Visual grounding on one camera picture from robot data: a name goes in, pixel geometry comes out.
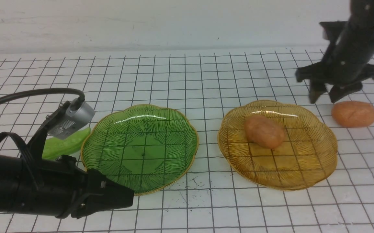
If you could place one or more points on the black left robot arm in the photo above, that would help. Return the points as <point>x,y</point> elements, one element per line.
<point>10,171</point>

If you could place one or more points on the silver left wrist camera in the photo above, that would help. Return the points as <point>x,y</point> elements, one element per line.
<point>71,117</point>

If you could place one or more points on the amber glass plate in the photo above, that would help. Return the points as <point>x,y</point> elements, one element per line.
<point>307,156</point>

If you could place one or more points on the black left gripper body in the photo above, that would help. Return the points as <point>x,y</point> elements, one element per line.
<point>70,191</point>

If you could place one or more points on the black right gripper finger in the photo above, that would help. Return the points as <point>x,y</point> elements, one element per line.
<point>316,89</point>
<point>338,92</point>

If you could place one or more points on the green toy gourd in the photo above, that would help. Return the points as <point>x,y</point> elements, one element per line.
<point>56,147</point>

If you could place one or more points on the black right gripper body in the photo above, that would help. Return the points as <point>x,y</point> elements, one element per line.
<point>350,49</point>

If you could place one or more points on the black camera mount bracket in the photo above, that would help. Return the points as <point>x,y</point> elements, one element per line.
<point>32,151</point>

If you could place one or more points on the green glass plate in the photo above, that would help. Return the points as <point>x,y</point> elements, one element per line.
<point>144,147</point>

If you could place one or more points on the orange toy potato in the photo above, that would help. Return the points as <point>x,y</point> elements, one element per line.
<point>264,131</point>
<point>353,114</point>

